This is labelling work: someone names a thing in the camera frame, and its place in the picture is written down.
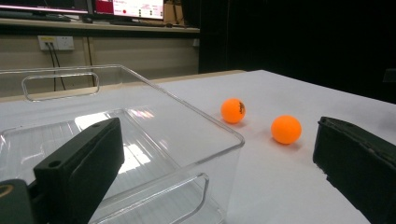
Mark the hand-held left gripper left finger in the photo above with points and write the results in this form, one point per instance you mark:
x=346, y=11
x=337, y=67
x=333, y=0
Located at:
x=77, y=168

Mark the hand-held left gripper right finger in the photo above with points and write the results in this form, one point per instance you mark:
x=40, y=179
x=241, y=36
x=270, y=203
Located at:
x=361, y=161

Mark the plain orange ping-pong ball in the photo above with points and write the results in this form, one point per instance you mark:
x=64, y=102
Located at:
x=286, y=129

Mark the clear plastic storage box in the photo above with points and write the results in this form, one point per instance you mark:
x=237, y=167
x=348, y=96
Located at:
x=186, y=130

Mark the orange ping-pong ball with print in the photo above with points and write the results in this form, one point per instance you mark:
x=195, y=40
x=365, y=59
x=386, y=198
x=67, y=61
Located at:
x=232, y=111

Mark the white table cover sheet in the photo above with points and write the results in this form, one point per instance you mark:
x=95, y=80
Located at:
x=280, y=174

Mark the black curtain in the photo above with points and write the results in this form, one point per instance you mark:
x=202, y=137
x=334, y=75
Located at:
x=295, y=40

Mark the long desk shelf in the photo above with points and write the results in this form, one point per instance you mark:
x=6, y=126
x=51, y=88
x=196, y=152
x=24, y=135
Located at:
x=93, y=26

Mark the black computer mouse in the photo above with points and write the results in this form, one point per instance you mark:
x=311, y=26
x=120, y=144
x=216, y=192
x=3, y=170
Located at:
x=87, y=20

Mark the black keyboard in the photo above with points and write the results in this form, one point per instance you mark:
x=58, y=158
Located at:
x=31, y=15
x=137, y=22

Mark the dark computer monitor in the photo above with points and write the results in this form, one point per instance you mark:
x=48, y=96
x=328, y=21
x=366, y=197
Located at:
x=40, y=4

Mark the monitor with red white screen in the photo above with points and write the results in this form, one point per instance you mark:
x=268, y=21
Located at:
x=134, y=7

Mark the brown cardboard box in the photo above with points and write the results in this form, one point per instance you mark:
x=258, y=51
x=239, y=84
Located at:
x=172, y=12

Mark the white wall power outlet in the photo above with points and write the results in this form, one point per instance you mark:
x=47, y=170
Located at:
x=62, y=43

